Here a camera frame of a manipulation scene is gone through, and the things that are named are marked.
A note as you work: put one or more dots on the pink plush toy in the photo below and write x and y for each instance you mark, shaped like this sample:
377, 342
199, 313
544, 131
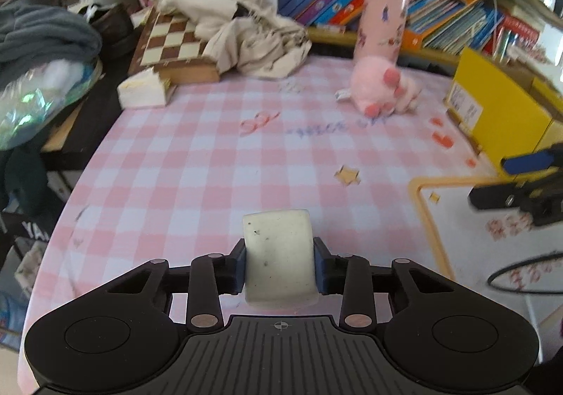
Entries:
378, 85

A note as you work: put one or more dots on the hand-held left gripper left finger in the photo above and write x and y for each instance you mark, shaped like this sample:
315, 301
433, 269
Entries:
239, 268

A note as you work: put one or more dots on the wooden bookshelf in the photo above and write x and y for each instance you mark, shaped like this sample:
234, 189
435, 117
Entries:
435, 54

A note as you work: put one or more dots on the dark side table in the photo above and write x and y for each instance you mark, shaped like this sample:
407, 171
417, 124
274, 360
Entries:
83, 131

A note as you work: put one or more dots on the white eraser block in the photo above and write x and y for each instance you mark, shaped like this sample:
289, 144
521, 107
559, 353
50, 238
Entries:
279, 254

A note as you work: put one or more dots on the yellow cardboard box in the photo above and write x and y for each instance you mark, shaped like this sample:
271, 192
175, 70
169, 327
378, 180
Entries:
497, 105

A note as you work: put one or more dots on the yellow-framed white board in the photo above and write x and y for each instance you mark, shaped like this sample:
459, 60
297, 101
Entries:
457, 223

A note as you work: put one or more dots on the pink patterned box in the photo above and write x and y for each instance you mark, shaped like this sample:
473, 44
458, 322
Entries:
381, 21

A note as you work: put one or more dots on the pink checkered desktop mat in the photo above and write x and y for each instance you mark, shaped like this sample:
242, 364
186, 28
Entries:
176, 166

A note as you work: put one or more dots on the dark brown bag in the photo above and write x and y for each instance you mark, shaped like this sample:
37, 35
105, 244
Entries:
112, 28

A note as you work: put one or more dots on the beige crumpled cloth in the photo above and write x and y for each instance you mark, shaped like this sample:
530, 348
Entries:
237, 17

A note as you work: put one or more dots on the grey folded blanket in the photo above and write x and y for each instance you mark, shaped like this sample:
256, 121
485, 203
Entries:
44, 39

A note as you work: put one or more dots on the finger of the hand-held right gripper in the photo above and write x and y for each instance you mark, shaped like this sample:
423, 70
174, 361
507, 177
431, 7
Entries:
528, 163
497, 198

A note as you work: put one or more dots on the row of books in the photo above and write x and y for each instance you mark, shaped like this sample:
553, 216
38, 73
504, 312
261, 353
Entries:
440, 8

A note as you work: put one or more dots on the wooden star piece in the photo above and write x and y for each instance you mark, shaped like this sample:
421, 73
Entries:
347, 175

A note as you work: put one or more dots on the wooden chessboard box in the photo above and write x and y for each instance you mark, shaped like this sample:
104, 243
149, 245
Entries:
169, 43

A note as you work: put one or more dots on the iridescent plastic bag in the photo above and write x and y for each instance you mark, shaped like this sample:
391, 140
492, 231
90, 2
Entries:
39, 105

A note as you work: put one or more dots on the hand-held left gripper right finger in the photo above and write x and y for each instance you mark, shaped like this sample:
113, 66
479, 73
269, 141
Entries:
318, 272

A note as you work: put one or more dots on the white foam block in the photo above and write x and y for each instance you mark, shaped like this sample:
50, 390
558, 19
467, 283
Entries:
140, 89

